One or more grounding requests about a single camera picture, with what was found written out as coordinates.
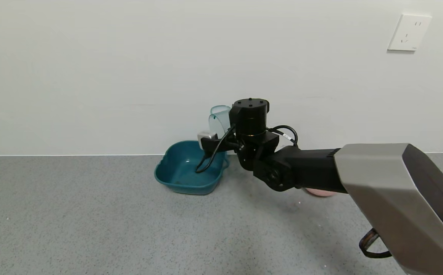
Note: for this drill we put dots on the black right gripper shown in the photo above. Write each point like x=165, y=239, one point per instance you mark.
x=250, y=118

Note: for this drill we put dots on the clear plastic cup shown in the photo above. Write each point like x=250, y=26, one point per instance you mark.
x=219, y=120

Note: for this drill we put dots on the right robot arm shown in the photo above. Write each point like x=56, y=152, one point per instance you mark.
x=389, y=179

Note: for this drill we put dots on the pink bowl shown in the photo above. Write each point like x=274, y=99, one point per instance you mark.
x=320, y=192

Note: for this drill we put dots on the teal plastic basin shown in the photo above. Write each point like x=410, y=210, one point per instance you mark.
x=179, y=172

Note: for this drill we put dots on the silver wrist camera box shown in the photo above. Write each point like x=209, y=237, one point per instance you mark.
x=206, y=135

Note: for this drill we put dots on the white wall socket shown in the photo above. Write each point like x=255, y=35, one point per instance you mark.
x=409, y=32

